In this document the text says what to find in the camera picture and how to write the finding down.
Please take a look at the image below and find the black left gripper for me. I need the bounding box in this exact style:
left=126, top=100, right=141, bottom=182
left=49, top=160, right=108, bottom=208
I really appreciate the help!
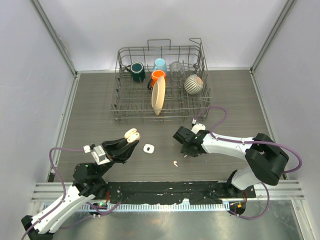
left=94, top=134, right=139, bottom=179

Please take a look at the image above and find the pink earbud charging case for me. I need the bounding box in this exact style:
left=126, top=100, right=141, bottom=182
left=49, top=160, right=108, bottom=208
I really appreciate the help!
left=124, top=128, right=141, bottom=143

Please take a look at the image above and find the white earbud charging case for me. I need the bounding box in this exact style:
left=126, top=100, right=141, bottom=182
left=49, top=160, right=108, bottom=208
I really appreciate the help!
left=143, top=144, right=155, bottom=154

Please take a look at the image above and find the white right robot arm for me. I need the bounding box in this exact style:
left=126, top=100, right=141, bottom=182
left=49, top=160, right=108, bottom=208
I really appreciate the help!
left=173, top=124, right=289, bottom=198

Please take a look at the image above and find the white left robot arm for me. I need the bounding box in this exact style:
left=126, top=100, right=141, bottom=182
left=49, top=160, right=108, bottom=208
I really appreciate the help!
left=21, top=137, right=140, bottom=240

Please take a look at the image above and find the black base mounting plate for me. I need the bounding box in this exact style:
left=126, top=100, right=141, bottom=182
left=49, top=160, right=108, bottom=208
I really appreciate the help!
left=103, top=181, right=256, bottom=205

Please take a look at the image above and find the striped ceramic bowl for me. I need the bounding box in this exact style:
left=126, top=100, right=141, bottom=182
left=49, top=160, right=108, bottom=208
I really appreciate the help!
left=183, top=74, right=204, bottom=95

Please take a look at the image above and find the beige plate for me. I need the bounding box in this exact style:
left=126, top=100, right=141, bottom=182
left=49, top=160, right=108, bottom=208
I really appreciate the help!
left=151, top=76, right=166, bottom=116

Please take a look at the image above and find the clear glass cup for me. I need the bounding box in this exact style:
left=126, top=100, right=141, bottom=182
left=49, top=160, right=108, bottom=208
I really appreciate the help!
left=169, top=61, right=185, bottom=82

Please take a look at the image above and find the orange mug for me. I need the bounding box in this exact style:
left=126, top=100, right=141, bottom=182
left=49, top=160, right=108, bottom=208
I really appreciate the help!
left=147, top=70, right=167, bottom=90

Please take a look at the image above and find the dark green mug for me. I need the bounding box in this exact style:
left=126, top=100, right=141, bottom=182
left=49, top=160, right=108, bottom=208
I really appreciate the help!
left=126, top=62, right=146, bottom=83

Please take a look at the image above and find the light blue mug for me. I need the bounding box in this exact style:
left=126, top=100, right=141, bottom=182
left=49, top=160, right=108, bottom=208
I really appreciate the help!
left=153, top=58, right=167, bottom=74

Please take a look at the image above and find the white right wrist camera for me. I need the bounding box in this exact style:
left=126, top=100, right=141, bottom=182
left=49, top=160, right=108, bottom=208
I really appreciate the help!
left=191, top=118, right=206, bottom=134

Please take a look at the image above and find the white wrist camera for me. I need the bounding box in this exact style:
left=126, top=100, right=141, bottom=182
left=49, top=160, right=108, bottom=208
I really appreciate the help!
left=191, top=118, right=206, bottom=134
left=91, top=145, right=111, bottom=165

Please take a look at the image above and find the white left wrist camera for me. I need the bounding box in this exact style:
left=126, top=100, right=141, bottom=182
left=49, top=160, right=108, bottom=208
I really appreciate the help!
left=91, top=145, right=111, bottom=165

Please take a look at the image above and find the white slotted cable duct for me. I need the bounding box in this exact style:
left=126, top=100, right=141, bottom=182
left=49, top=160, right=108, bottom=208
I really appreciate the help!
left=43, top=202, right=231, bottom=212

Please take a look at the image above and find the grey wire dish rack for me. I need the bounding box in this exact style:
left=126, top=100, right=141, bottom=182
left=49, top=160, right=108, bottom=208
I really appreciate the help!
left=110, top=38, right=212, bottom=121

